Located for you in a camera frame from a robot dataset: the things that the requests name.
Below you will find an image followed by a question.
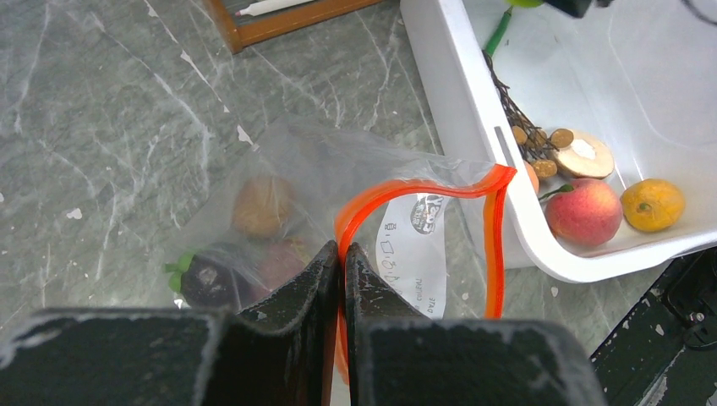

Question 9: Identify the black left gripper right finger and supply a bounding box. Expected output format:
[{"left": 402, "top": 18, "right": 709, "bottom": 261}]
[{"left": 345, "top": 244, "right": 605, "bottom": 405}]

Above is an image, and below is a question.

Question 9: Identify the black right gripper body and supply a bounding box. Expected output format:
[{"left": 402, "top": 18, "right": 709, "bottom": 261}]
[{"left": 544, "top": 0, "right": 613, "bottom": 17}]

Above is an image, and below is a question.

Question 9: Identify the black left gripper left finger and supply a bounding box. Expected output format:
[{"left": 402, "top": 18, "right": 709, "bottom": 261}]
[{"left": 1, "top": 241, "right": 339, "bottom": 405}]

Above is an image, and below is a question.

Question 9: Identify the green starfruit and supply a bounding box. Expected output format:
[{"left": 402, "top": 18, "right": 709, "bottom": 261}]
[{"left": 506, "top": 0, "right": 544, "bottom": 8}]

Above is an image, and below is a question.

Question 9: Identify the red grape bunch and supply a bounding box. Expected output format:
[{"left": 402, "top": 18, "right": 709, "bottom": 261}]
[{"left": 252, "top": 238, "right": 309, "bottom": 298}]

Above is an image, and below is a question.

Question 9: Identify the dark purple mangosteen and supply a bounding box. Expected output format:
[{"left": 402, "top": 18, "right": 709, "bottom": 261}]
[{"left": 162, "top": 251, "right": 247, "bottom": 312}]

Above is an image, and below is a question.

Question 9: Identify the clear zip top bag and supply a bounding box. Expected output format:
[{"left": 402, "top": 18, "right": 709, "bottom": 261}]
[{"left": 162, "top": 114, "right": 517, "bottom": 387}]

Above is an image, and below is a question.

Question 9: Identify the green bean pod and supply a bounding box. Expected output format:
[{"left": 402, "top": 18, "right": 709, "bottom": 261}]
[{"left": 484, "top": 6, "right": 513, "bottom": 58}]

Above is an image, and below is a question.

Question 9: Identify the white plastic bin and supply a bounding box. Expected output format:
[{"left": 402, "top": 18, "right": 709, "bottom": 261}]
[{"left": 400, "top": 1, "right": 716, "bottom": 283}]

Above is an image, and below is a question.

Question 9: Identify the brown longan twig bunch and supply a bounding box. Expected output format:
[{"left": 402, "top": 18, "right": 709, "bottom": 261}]
[{"left": 483, "top": 51, "right": 575, "bottom": 180}]

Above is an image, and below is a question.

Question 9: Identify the half cut mushroom slice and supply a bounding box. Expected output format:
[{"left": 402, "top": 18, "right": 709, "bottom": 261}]
[{"left": 550, "top": 129, "right": 615, "bottom": 179}]

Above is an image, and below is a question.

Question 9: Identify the large orange peach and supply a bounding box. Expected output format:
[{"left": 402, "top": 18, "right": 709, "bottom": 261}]
[{"left": 523, "top": 161, "right": 540, "bottom": 195}]

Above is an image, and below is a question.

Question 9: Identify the small red peach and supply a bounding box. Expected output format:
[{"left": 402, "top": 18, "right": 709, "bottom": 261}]
[{"left": 539, "top": 178, "right": 623, "bottom": 248}]

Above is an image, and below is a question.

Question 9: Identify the small orange fruit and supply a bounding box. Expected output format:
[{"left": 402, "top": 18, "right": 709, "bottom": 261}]
[{"left": 620, "top": 178, "right": 687, "bottom": 233}]

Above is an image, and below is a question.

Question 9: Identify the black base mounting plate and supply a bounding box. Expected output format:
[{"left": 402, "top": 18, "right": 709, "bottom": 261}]
[{"left": 591, "top": 249, "right": 716, "bottom": 405}]

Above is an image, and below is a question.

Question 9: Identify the wooden shelf rack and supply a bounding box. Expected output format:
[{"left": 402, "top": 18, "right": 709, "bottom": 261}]
[{"left": 204, "top": 1, "right": 376, "bottom": 55}]

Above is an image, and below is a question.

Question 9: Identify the white pen on shelf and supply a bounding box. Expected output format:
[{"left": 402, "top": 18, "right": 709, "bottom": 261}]
[{"left": 234, "top": 0, "right": 313, "bottom": 17}]

